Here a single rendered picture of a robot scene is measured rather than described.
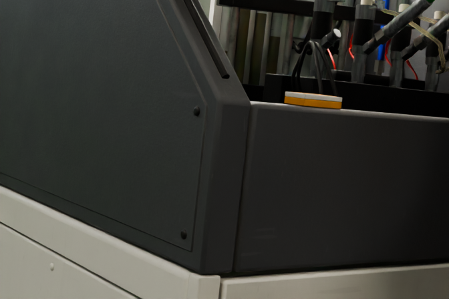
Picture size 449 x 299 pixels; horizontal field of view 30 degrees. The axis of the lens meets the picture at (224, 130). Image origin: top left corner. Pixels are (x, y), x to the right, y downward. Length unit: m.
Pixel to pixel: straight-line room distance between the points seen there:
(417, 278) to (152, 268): 0.31
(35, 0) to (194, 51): 0.37
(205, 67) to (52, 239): 0.35
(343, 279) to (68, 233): 0.32
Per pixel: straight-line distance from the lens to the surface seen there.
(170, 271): 0.80
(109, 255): 0.90
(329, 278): 0.86
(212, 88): 0.75
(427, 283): 0.98
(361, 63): 1.21
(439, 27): 1.22
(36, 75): 1.08
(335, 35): 1.13
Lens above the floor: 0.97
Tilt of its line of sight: 4 degrees down
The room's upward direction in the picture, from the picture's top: 6 degrees clockwise
